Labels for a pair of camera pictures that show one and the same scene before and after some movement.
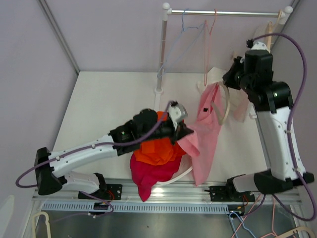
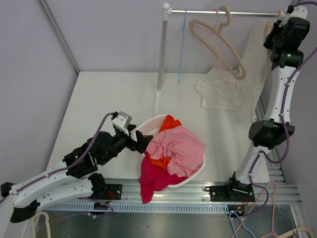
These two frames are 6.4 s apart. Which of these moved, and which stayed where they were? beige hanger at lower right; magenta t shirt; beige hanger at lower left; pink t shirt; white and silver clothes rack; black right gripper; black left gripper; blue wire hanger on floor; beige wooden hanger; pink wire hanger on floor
Moved: pink t shirt; beige wooden hanger; black left gripper; black right gripper; magenta t shirt
Stayed: beige hanger at lower right; blue wire hanger on floor; pink wire hanger on floor; white and silver clothes rack; beige hanger at lower left
